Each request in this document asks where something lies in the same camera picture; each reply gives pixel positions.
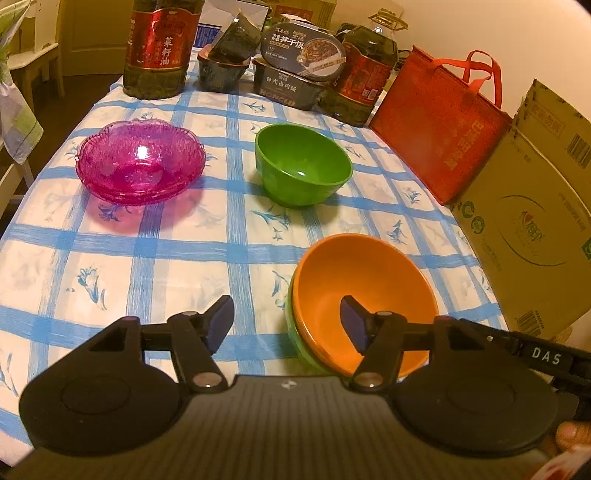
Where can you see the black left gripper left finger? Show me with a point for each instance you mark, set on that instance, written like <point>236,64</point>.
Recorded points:
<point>195,338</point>

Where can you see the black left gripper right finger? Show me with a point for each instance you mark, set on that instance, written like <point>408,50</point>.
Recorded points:
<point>379,338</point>

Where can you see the orange plastic bowl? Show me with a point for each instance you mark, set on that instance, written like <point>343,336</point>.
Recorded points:
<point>375,273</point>

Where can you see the green plastic bowl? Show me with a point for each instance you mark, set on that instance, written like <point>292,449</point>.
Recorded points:
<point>317,335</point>
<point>298,166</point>

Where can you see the pink glass plate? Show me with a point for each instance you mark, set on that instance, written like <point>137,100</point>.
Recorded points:
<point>139,162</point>

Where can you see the person's right hand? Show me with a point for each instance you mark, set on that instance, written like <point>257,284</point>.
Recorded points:
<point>573,433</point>

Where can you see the blue checked tablecloth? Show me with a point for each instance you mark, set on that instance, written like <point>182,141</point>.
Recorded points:
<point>71,263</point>

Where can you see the large cardboard box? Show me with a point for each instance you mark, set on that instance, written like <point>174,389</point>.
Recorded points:
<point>526,215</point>

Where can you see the red tote bag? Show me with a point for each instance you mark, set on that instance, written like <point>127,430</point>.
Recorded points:
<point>443,118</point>

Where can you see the rectangular dark instant rice box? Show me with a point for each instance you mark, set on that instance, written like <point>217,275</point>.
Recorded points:
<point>284,87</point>

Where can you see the dark instant-food bowl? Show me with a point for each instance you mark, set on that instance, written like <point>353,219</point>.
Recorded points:
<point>219,76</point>

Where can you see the green checked hanging cloth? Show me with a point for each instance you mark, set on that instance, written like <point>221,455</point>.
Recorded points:
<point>20,129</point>

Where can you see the oval instant rice box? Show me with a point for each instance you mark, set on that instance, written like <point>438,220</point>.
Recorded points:
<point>303,50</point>

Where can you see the tilted dark instant-food cup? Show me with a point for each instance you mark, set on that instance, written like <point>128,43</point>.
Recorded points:
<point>237,42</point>

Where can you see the large red-label oil bottle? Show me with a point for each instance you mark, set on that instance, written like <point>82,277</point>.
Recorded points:
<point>159,46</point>

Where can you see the wooden door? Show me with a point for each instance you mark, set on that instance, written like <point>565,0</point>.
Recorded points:
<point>94,35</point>

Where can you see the white paper box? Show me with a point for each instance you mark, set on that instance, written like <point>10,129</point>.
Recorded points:
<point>216,15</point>

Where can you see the background cardboard box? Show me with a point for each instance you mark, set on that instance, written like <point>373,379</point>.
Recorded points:
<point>319,12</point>

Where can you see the white wooden chair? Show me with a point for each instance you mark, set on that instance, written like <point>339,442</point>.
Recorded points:
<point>35,49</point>

